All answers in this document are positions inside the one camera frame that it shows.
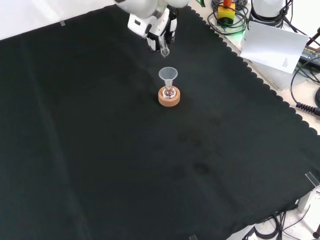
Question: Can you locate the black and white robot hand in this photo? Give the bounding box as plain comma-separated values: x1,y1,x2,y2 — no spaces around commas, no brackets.
127,5,179,53

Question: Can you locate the clear graduated cylinder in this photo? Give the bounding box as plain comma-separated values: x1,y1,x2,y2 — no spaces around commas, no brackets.
158,34,171,59

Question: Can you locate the clear round-bottom flask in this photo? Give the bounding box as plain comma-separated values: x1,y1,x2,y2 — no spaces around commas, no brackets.
161,80,177,100

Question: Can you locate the clear plastic funnel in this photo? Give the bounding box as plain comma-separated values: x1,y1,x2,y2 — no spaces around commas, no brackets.
158,66,179,87

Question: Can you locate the yellow stop button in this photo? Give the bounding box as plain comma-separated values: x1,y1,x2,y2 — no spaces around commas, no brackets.
216,0,237,26

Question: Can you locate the pale white board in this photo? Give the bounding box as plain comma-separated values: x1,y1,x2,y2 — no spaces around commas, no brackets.
240,20,310,75

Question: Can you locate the black bench cloth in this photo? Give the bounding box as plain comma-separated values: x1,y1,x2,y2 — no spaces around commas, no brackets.
0,4,320,240

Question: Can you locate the black power adapter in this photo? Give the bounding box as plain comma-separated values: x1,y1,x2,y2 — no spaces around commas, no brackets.
299,45,320,66

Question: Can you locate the black tripod leg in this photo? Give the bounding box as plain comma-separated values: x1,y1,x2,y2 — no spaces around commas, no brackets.
306,26,320,47

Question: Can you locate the cork ring stand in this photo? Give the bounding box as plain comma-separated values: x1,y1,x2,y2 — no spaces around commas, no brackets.
157,85,181,108

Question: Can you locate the black looped cable bundle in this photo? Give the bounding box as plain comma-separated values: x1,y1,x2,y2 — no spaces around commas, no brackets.
206,0,251,35

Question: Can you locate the black coiled cable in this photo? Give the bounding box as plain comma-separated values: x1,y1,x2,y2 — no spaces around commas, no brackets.
289,62,320,116

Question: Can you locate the black floor cable bundle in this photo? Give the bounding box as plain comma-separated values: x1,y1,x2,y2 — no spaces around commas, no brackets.
241,203,320,240

